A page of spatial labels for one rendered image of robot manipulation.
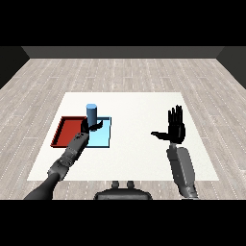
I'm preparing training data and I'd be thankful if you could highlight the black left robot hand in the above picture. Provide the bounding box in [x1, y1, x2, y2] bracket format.
[80, 118, 104, 135]

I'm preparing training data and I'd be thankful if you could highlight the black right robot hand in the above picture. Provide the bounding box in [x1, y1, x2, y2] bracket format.
[150, 104, 186, 145]

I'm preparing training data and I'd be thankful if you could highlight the small blue can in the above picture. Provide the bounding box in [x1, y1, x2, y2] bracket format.
[86, 103, 98, 128]

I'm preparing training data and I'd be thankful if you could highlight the shallow light blue open box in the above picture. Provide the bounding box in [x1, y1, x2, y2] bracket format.
[86, 116, 112, 148]

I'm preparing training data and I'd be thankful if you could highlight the shallow red open box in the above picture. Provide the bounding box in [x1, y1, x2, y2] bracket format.
[50, 115, 88, 149]

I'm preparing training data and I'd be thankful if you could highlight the dark grey robot body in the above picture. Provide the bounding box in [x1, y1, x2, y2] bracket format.
[93, 181, 154, 201]

